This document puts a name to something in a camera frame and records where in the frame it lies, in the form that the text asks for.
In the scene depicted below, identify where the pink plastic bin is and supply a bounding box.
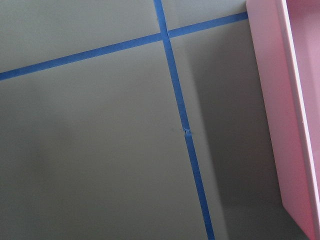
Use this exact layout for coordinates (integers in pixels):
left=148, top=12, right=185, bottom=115
left=246, top=0, right=320, bottom=240

